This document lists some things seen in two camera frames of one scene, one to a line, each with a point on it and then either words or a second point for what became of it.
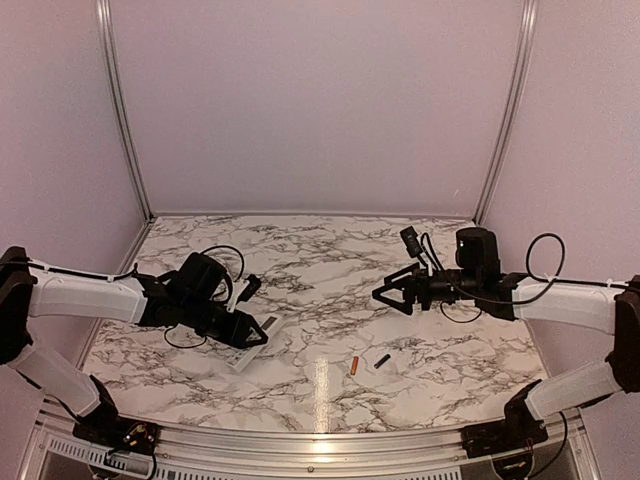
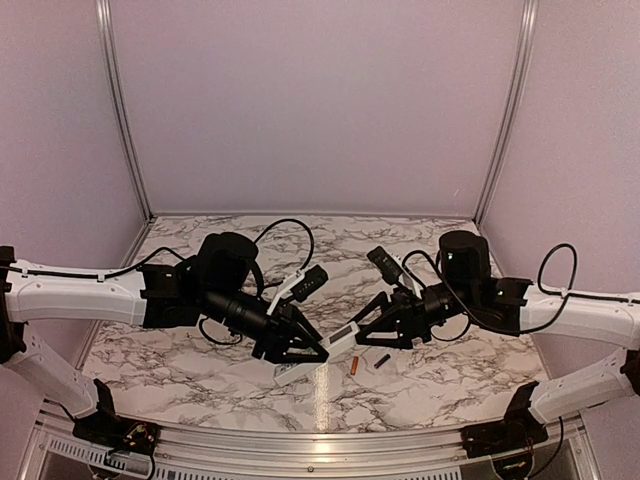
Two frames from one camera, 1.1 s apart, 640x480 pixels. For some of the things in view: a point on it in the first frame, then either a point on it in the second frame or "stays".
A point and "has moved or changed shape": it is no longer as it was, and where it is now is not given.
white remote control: [253, 336] has moved or changed shape
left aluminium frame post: [105, 15] stays
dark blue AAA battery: [381, 361] stays
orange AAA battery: [354, 366] stays
